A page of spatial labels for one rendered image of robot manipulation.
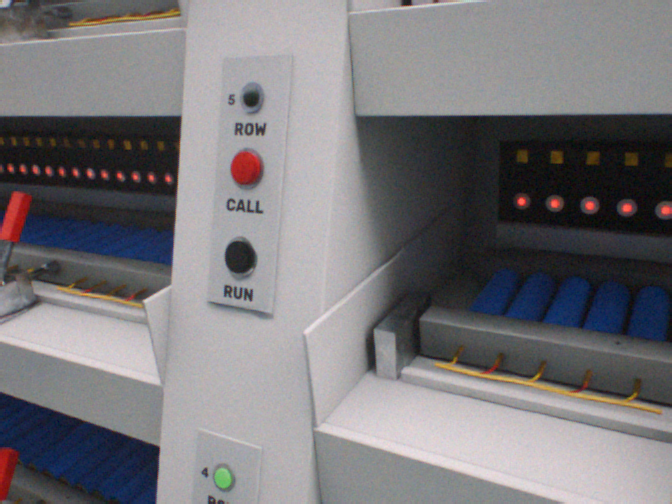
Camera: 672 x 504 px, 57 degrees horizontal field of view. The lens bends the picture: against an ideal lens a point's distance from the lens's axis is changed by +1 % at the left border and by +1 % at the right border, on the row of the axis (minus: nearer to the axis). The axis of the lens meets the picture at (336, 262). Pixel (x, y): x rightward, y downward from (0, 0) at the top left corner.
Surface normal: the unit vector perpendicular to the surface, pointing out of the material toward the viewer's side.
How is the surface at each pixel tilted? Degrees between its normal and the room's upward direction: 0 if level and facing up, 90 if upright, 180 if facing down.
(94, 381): 110
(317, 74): 90
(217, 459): 90
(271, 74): 90
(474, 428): 20
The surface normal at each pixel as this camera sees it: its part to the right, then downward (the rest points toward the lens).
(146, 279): -0.49, 0.36
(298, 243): -0.49, 0.03
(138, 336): -0.08, -0.92
